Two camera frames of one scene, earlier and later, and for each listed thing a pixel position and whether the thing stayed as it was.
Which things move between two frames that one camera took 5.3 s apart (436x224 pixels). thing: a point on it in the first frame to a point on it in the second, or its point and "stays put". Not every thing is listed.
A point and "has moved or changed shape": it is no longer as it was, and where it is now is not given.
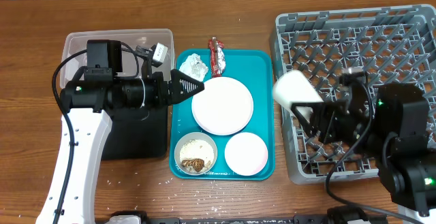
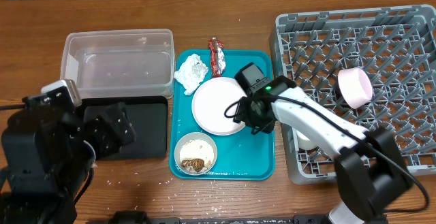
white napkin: [193, 66] stays put
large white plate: [223, 107] stays put
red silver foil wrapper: [217, 56] stays put
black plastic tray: [135, 133] stays put
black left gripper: [176, 93] to [111, 143]
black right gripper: [328, 121] to [248, 116]
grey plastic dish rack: [392, 45] stays put
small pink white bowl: [246, 154] has moved or changed shape
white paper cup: [293, 87] has moved or changed shape
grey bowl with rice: [195, 153] stays put
